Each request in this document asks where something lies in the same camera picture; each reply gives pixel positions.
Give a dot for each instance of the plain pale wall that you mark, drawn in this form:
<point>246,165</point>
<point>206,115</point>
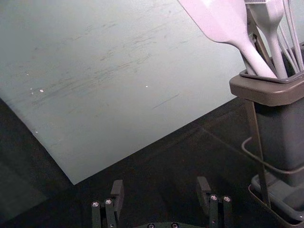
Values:
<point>99,71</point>

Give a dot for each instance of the grey plastic utensil holder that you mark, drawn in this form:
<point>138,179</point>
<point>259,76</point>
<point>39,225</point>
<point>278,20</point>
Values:
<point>280,123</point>

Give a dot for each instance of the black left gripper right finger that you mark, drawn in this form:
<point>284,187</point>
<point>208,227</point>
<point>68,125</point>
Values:
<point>203,192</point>

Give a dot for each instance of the pale broad spatula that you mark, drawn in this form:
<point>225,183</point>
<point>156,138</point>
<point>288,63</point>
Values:
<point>221,21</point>

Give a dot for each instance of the black rack with steel bars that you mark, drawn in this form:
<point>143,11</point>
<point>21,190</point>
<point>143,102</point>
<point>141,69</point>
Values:
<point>263,190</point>

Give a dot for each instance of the black table cloth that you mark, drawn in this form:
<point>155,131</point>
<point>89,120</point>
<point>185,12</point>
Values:
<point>152,171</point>

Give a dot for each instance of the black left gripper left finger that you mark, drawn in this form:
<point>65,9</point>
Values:
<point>116,194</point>

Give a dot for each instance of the pale grey slim spatula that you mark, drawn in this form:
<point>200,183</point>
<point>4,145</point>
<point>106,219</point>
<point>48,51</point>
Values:
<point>273,28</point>

